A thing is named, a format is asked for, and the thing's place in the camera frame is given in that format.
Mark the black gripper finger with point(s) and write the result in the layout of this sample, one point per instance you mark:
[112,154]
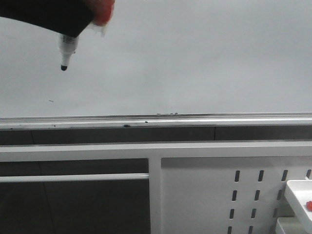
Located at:
[68,17]

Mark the white black-tip whiteboard marker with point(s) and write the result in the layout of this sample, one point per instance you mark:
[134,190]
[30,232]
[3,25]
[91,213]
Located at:
[67,45]

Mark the white plastic tray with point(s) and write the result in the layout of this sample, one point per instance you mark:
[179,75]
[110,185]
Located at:
[298,193]

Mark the white box below tray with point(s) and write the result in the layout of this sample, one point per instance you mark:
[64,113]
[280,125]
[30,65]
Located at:
[289,225]

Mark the small red object in tray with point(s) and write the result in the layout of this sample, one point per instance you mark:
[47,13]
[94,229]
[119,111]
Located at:
[309,205]

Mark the large whiteboard with aluminium frame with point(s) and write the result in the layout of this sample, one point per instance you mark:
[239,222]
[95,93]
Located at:
[164,63]

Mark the white metal pegboard rack frame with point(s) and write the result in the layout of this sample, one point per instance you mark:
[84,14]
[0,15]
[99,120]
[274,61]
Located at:
[152,188]

